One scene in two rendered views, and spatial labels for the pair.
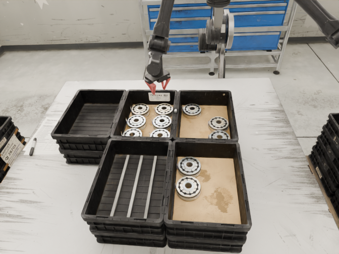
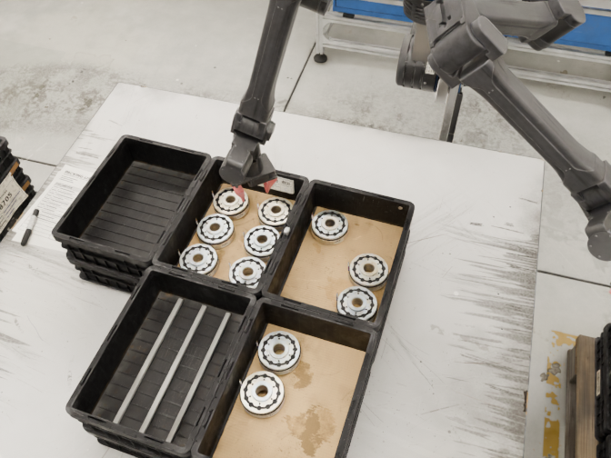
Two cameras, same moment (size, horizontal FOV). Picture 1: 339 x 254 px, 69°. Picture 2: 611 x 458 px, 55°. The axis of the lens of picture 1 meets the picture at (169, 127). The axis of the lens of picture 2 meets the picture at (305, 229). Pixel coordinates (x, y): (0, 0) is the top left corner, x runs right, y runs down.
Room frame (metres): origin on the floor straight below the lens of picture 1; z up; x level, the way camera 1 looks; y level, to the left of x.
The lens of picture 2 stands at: (0.11, -0.29, 2.17)
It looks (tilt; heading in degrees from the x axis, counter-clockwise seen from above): 53 degrees down; 13
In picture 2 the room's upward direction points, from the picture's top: 3 degrees counter-clockwise
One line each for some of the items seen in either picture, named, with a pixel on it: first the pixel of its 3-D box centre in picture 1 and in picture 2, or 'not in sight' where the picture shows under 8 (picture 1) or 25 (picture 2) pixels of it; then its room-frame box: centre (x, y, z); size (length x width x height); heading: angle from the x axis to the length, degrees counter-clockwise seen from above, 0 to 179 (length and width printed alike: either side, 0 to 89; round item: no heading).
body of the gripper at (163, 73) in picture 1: (156, 70); (249, 163); (1.00, 0.04, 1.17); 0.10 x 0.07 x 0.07; 126
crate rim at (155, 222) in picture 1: (132, 175); (166, 352); (0.62, 0.17, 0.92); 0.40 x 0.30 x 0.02; 172
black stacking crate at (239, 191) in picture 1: (205, 186); (290, 400); (0.58, -0.13, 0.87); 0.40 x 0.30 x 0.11; 172
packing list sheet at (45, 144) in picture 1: (50, 134); (65, 206); (1.13, 0.74, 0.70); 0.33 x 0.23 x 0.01; 175
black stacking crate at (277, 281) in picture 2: (204, 121); (341, 260); (0.97, -0.19, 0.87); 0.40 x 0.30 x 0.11; 172
